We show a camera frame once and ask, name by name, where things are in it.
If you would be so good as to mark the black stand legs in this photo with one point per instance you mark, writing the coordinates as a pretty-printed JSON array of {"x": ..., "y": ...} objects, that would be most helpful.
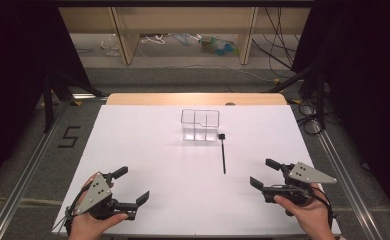
[
  {"x": 318, "y": 96},
  {"x": 49, "y": 100}
]

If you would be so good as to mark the person's right hand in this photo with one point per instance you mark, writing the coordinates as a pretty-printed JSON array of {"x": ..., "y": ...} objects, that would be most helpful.
[{"x": 311, "y": 216}]

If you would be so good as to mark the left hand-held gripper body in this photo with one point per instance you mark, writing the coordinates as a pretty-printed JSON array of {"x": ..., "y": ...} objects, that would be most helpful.
[{"x": 96, "y": 195}]

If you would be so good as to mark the clear plastic bag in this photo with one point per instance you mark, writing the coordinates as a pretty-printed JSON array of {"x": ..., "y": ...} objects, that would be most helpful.
[{"x": 111, "y": 46}]

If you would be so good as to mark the wooden shelf unit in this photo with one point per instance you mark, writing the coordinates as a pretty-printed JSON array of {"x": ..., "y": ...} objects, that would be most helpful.
[{"x": 183, "y": 20}]

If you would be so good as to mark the white table sheet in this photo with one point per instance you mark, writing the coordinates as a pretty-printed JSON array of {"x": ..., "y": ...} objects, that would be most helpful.
[{"x": 183, "y": 186}]

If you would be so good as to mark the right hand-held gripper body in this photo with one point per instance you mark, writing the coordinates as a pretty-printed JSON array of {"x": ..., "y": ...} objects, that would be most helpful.
[{"x": 303, "y": 175}]

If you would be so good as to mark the wooden table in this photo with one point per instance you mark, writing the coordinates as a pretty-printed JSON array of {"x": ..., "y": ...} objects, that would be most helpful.
[{"x": 196, "y": 99}]

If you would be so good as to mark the metal floor rail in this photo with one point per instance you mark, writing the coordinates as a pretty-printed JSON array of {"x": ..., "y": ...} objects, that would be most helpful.
[
  {"x": 346, "y": 180},
  {"x": 23, "y": 186}
]

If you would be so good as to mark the colourful plastic bag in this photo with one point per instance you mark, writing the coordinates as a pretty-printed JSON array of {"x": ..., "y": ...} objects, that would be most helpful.
[{"x": 218, "y": 45}]

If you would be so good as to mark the person's left hand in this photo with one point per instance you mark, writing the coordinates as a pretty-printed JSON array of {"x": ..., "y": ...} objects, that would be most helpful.
[{"x": 89, "y": 226}]

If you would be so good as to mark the black curtain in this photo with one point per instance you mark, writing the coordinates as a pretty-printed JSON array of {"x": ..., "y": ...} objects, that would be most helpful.
[
  {"x": 16, "y": 66},
  {"x": 366, "y": 83}
]

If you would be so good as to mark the clear plastic compartment box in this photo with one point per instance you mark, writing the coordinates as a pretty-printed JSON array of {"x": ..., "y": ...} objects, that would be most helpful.
[{"x": 200, "y": 126}]

